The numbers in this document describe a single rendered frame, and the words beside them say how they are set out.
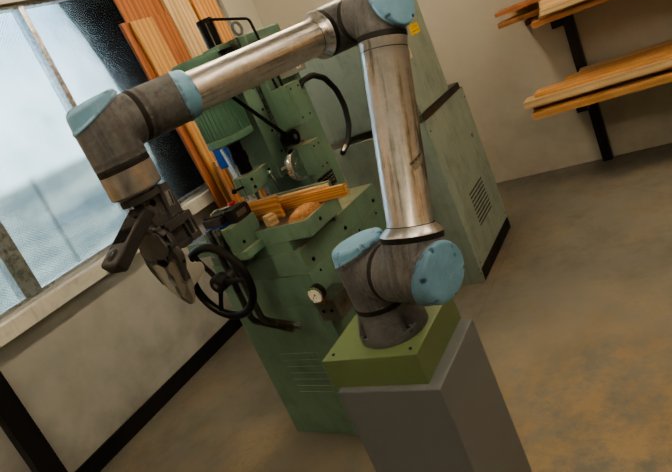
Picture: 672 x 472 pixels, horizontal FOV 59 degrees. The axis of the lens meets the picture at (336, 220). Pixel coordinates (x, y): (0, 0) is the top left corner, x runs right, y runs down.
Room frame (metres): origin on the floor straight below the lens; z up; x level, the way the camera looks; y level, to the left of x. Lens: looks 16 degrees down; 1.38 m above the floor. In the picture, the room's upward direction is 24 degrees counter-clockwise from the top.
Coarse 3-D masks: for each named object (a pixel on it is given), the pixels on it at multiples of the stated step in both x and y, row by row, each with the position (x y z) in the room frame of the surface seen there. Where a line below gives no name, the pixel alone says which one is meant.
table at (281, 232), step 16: (320, 208) 1.93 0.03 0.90; (336, 208) 1.99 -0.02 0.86; (288, 224) 1.89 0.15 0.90; (304, 224) 1.85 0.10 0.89; (320, 224) 1.90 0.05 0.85; (256, 240) 1.98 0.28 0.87; (272, 240) 1.95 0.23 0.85; (288, 240) 1.91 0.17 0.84; (208, 256) 2.16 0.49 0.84; (240, 256) 1.92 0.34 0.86
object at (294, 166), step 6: (294, 150) 2.19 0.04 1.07; (288, 156) 2.16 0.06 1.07; (294, 156) 2.18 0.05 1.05; (288, 162) 2.14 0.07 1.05; (294, 162) 2.17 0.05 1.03; (300, 162) 2.18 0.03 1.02; (288, 168) 2.14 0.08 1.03; (294, 168) 2.16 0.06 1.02; (300, 168) 2.17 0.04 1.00; (294, 174) 2.14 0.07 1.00; (300, 174) 2.17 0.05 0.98; (306, 174) 2.19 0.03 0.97; (300, 180) 2.17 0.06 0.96
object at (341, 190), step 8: (344, 184) 1.93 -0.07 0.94; (312, 192) 2.00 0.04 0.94; (320, 192) 1.98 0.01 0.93; (328, 192) 1.96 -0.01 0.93; (336, 192) 1.94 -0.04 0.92; (344, 192) 1.92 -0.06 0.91; (280, 200) 2.10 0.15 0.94; (288, 200) 2.07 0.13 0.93; (296, 200) 2.05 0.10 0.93; (304, 200) 2.03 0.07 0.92; (312, 200) 2.01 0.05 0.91; (320, 200) 1.99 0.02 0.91; (288, 208) 2.08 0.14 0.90
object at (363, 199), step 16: (352, 192) 2.33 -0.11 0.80; (368, 192) 2.31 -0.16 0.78; (352, 208) 2.19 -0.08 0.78; (368, 208) 2.27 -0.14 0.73; (336, 224) 2.09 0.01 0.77; (352, 224) 2.16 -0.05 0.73; (320, 240) 2.00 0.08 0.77; (336, 240) 2.06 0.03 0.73; (272, 256) 1.98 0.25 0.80; (288, 256) 1.93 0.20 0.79; (304, 256) 1.91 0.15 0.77; (320, 256) 1.97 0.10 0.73; (256, 272) 2.04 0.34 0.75; (272, 272) 2.00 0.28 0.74; (288, 272) 1.95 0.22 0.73; (304, 272) 1.91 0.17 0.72
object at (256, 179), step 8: (256, 168) 2.18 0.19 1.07; (264, 168) 2.19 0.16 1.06; (240, 176) 2.15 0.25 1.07; (248, 176) 2.11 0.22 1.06; (256, 176) 2.14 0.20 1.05; (264, 176) 2.17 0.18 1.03; (240, 184) 2.13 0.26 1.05; (248, 184) 2.11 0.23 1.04; (256, 184) 2.13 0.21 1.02; (264, 184) 2.16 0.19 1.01; (240, 192) 2.14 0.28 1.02; (248, 192) 2.12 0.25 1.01; (256, 192) 2.16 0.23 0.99
